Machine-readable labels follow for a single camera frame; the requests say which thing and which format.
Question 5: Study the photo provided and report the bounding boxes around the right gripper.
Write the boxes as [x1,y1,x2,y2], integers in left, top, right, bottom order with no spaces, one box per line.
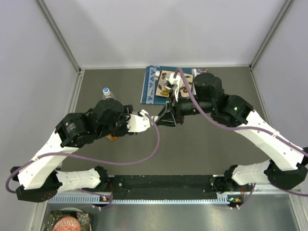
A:
[154,90,213,128]

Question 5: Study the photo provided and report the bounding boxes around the orange juice bottle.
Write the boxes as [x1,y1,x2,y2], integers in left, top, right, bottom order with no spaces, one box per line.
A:
[106,135,117,141]

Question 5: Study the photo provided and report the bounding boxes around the clear plastic bottle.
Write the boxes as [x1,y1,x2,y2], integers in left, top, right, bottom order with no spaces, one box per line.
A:
[151,115,159,122]
[102,88,116,100]

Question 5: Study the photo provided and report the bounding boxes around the blue white bottle cap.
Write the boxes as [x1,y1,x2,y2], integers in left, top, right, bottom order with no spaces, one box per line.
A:
[103,88,110,95]

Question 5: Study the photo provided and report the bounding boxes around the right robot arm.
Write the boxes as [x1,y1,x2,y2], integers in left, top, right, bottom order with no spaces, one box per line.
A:
[155,70,308,191]

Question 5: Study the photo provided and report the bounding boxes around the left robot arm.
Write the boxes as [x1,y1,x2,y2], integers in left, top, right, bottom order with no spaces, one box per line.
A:
[11,99,150,203]

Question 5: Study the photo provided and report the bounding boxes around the square floral plate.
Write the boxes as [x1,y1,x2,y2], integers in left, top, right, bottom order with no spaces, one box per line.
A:
[155,70,188,98]

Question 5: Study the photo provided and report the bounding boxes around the silver fork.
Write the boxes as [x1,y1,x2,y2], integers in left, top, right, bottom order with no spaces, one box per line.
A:
[147,71,160,96]

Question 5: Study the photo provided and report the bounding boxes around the blue patterned placemat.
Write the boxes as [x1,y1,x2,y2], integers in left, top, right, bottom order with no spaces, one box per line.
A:
[141,65,208,105]

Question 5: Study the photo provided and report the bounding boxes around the stacked patterned bowls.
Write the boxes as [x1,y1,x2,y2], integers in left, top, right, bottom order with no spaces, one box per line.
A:
[41,208,92,231]

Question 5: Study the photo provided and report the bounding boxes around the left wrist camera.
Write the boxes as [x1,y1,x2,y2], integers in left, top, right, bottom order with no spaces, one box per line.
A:
[127,109,151,133]

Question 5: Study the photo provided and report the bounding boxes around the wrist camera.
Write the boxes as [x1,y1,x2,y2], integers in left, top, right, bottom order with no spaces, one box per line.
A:
[127,109,151,133]
[163,73,183,101]

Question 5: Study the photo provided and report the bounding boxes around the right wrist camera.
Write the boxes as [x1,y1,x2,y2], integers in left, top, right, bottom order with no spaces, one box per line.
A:
[163,73,183,101]

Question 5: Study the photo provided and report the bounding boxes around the aluminium frame rail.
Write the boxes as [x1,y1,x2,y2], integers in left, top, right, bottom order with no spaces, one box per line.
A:
[36,174,308,195]

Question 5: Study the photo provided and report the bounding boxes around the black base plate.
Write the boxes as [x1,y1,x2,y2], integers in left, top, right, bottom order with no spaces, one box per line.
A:
[81,174,253,200]

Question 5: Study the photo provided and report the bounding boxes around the grey cable duct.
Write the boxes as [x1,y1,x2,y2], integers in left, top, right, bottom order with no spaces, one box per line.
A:
[48,193,235,205]

